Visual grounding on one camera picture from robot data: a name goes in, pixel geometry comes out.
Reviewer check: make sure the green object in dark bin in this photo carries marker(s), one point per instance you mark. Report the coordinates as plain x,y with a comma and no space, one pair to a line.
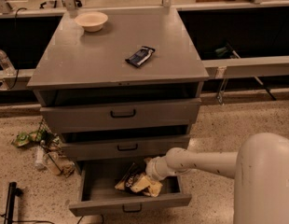
223,52

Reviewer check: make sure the black stand on floor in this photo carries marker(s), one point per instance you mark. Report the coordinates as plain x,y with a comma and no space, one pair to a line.
13,193

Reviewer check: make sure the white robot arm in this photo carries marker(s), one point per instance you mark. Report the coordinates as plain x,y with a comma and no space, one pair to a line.
260,170

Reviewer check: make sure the brown sea salt chip bag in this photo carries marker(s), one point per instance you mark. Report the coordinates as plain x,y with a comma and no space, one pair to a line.
126,181

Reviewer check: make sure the grey open bottom drawer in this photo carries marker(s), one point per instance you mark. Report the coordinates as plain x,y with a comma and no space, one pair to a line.
98,194

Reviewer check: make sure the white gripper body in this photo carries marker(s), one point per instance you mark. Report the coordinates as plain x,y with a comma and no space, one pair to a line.
153,171

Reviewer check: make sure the green snack bag on floor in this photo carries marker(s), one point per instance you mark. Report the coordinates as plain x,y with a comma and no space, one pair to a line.
23,139

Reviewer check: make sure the white paper bowl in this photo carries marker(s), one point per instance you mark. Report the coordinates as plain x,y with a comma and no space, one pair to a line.
91,21

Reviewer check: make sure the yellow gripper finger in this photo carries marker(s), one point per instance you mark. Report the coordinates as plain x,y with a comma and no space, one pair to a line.
153,190
140,182

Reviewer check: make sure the dark blue snack bar wrapper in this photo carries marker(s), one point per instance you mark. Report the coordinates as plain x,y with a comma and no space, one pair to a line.
140,56

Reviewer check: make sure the clear plastic bottle on floor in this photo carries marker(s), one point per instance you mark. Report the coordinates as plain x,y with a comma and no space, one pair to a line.
38,164

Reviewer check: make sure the grey drawer cabinet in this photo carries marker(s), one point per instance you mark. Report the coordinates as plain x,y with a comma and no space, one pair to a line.
80,68

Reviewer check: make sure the grey top drawer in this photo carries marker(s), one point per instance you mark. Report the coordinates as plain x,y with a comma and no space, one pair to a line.
105,117

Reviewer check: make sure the clear water bottle at left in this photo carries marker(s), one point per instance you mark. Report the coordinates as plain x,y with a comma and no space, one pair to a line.
6,65

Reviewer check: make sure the clear plastic cup on floor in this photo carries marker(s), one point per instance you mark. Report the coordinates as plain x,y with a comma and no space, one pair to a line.
51,161

